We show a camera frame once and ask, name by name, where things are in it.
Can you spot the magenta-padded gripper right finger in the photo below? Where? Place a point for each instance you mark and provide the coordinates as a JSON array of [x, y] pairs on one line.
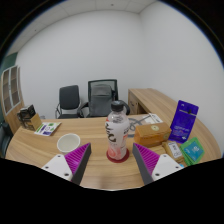
[[163, 165]]

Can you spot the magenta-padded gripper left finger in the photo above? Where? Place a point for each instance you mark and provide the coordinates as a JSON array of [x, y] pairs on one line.
[[60, 165]]

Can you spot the clear bottle with black cap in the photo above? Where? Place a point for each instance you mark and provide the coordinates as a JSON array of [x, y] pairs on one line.
[[117, 133]]

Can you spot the tan labelled packet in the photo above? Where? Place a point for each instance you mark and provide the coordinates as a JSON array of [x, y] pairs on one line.
[[173, 150]]

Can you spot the white patterned ceramic mug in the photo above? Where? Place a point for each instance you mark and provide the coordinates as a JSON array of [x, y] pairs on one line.
[[68, 143]]

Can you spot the green blue packet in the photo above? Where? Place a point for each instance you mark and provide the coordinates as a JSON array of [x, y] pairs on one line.
[[193, 150]]

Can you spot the orange-brown cardboard box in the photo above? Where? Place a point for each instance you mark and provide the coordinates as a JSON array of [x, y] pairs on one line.
[[152, 133]]

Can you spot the white green purple leaflet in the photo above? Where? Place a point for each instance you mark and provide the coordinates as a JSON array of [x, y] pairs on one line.
[[47, 128]]

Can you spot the purple hanging package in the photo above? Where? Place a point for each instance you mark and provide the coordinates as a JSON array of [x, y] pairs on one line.
[[183, 121]]

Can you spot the brown box with tan flap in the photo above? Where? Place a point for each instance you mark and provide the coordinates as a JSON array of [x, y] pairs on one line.
[[35, 123]]

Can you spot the black leather armchair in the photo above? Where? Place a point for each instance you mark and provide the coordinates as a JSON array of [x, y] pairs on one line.
[[4, 140]]

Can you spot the dark brown flat box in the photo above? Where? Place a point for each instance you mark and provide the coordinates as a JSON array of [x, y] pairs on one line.
[[26, 111]]

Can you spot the wooden side desk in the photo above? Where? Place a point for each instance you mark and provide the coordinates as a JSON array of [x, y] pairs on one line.
[[150, 100]]

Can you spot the grey office chair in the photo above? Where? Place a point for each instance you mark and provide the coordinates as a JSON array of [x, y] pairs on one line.
[[69, 98]]

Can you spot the grey backpack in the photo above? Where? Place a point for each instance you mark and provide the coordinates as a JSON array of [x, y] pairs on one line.
[[100, 100]]

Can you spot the wooden glass-door cabinet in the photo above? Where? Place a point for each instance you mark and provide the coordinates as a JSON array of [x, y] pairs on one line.
[[11, 100]]

